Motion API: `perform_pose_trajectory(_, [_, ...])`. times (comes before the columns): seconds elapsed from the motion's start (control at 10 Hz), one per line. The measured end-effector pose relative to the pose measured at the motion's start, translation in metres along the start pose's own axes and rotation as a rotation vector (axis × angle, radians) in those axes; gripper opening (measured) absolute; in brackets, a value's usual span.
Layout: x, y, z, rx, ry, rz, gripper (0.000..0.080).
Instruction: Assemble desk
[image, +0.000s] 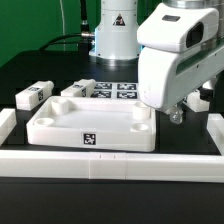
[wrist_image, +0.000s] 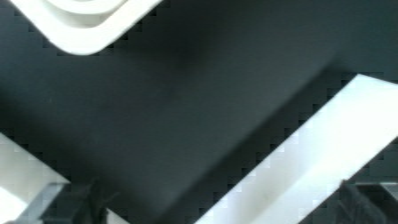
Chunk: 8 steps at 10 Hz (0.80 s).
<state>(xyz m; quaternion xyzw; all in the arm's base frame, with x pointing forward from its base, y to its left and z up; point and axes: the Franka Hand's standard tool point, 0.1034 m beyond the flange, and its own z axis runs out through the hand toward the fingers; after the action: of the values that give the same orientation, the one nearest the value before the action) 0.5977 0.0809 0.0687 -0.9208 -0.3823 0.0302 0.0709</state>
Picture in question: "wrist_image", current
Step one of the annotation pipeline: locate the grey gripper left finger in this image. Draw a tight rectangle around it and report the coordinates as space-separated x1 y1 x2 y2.
17 183 66 224

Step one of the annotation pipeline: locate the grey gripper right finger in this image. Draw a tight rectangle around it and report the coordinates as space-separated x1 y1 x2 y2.
338 182 398 224

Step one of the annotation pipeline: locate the white desk top tray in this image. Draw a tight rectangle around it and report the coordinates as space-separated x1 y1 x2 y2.
10 0 164 56

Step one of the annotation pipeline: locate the white U-shaped fence frame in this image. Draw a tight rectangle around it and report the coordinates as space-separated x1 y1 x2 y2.
0 75 398 224

